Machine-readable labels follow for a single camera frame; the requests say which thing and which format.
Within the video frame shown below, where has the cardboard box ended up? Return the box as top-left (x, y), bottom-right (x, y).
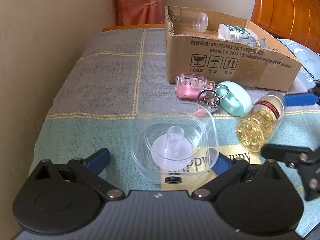
top-left (164, 6), bottom-right (302, 92)

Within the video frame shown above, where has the clear plastic tube bottle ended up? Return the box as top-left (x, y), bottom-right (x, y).
top-left (169, 9), bottom-right (209, 32)

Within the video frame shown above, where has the grey spotted toy figure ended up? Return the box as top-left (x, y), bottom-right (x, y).
top-left (238, 34), bottom-right (269, 49)

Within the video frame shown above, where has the white green pill bottle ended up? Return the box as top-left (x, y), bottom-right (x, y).
top-left (217, 23), bottom-right (258, 40)

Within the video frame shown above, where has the mint green round case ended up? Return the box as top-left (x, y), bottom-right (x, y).
top-left (216, 81), bottom-right (253, 116)

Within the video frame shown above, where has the grey teal checked blanket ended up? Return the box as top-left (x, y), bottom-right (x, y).
top-left (28, 27), bottom-right (320, 238)

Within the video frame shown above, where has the pink keychain toy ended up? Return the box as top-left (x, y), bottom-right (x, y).
top-left (175, 74), bottom-right (215, 100)

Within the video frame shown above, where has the wooden headboard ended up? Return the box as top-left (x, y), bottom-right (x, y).
top-left (251, 0), bottom-right (319, 53)

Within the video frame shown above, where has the pink orange curtain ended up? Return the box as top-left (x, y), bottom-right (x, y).
top-left (117, 0), bottom-right (164, 25)

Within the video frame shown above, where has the golden capsule bottle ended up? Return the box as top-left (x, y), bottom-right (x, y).
top-left (236, 92), bottom-right (287, 152)

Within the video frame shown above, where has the clear plastic container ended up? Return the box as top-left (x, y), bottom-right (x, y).
top-left (131, 100), bottom-right (219, 186)

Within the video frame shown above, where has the blue floral pillow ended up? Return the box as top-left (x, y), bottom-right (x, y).
top-left (278, 38), bottom-right (320, 89)

